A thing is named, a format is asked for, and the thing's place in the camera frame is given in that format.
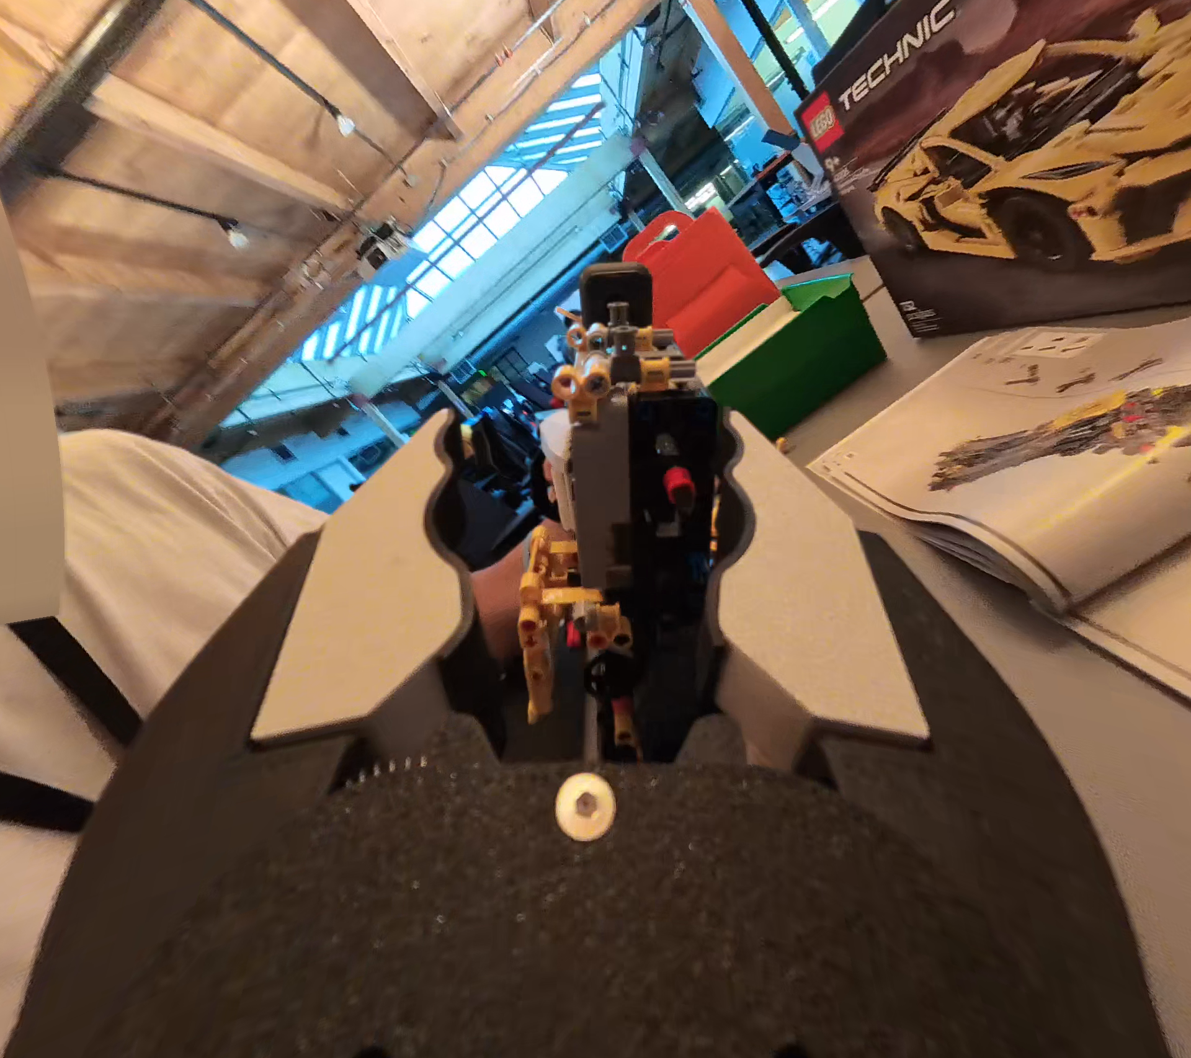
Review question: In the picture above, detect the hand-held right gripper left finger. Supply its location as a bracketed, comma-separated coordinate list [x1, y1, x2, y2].
[249, 409, 511, 761]

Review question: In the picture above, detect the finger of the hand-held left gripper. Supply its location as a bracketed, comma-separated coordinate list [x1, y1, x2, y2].
[540, 410, 573, 524]

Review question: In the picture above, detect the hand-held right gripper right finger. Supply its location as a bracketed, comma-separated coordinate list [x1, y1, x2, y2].
[707, 410, 934, 769]

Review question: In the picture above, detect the partly built toy car model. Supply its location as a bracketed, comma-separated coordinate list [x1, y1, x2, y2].
[516, 299, 722, 766]

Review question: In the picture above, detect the grey desk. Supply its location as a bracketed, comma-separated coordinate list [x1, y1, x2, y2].
[772, 258, 1191, 1058]

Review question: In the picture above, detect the person's left hand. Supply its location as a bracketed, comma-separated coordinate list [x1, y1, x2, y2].
[469, 518, 562, 661]

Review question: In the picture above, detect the orange fabric bag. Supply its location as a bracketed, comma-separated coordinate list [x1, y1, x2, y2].
[622, 206, 783, 362]

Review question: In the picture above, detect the green plastic bin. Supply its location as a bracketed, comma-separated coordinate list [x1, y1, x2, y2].
[692, 276, 887, 440]

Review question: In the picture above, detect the open instruction booklet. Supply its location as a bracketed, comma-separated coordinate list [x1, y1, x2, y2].
[808, 322, 1191, 700]

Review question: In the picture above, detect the dark angled board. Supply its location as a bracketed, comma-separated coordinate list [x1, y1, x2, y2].
[809, 0, 890, 86]

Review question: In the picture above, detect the toy car set box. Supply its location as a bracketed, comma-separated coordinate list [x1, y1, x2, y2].
[795, 0, 1191, 338]

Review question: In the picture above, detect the black lanyard strap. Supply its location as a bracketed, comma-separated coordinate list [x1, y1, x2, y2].
[0, 615, 142, 836]

